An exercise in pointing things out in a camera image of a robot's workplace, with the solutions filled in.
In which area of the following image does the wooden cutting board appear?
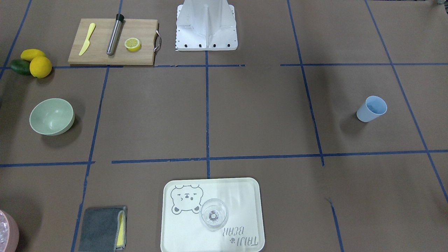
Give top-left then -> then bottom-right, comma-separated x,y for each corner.
68,19 -> 159,65

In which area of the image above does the cream bear tray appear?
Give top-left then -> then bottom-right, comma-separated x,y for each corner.
160,177 -> 265,252

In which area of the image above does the yellow lemon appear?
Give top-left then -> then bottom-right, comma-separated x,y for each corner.
29,56 -> 53,79

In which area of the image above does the green bowl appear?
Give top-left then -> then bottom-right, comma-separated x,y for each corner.
29,98 -> 75,136

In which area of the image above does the yellow plastic knife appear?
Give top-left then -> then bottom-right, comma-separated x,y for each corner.
78,23 -> 96,56

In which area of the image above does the clear wine glass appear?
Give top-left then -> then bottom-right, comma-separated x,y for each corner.
200,199 -> 229,232

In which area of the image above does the steel muddler with black tip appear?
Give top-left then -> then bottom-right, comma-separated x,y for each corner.
106,13 -> 125,56

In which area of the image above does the light blue plastic cup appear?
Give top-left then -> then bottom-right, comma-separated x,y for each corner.
356,96 -> 387,123

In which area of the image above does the half lemon slice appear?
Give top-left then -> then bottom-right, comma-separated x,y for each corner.
124,38 -> 141,52

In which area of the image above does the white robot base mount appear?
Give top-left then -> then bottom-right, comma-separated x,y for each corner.
175,0 -> 238,51

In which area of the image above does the yellow sponge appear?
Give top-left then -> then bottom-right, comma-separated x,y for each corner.
116,211 -> 125,250

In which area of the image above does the pink bowl with ice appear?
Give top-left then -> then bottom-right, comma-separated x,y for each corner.
0,210 -> 19,252

